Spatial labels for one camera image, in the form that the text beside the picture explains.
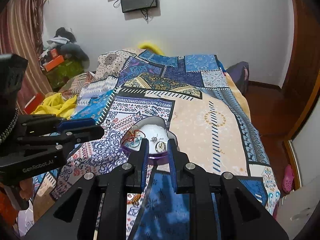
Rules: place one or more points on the striped red curtain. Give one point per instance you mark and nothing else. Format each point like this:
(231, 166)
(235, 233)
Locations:
(21, 34)

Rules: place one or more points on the pile of clothes and boxes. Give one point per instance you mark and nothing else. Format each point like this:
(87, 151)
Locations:
(62, 58)

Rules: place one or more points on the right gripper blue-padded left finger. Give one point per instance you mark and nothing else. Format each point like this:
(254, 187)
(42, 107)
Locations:
(139, 161)

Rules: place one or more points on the gold hoop earrings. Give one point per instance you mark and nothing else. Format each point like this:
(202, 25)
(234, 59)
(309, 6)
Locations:
(161, 147)

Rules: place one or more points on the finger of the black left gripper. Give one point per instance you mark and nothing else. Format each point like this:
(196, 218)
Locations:
(73, 124)
(68, 139)

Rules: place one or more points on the brown wooden door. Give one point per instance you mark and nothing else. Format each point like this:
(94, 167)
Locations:
(302, 79)

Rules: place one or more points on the pink shoe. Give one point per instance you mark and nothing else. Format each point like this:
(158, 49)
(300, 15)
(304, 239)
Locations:
(288, 179)

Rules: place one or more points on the yellow cloth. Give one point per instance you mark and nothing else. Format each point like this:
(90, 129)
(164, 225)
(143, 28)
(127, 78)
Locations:
(57, 105)

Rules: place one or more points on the dark purple pillow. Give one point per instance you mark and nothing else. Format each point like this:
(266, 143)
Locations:
(240, 75)

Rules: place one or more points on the orange sleeve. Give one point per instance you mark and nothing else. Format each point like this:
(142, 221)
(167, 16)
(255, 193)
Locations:
(8, 212)

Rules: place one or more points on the blue patchwork bed blanket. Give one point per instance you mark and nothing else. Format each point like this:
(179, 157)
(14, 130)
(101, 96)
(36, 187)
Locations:
(199, 104)

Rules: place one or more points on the purple heart-shaped tin box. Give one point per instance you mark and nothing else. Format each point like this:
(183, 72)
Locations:
(155, 130)

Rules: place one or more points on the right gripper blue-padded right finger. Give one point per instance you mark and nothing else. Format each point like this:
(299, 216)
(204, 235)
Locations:
(180, 180)

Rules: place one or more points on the small silver charm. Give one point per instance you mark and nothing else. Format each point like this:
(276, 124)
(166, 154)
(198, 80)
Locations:
(154, 139)

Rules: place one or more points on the left hand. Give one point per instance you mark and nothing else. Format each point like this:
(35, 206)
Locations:
(27, 189)

